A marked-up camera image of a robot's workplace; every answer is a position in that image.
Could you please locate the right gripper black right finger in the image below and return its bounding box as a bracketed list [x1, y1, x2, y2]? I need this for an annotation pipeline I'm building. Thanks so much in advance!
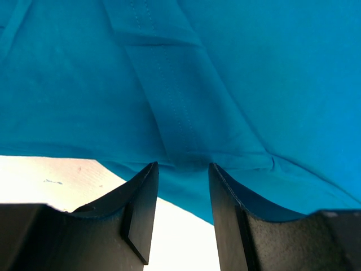
[208, 163, 360, 270]

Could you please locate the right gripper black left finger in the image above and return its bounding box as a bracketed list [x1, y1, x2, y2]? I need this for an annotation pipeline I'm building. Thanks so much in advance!
[1, 162, 159, 270]

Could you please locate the teal blue t shirt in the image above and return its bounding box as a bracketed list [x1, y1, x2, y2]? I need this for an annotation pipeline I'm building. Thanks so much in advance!
[1, 1, 360, 222]

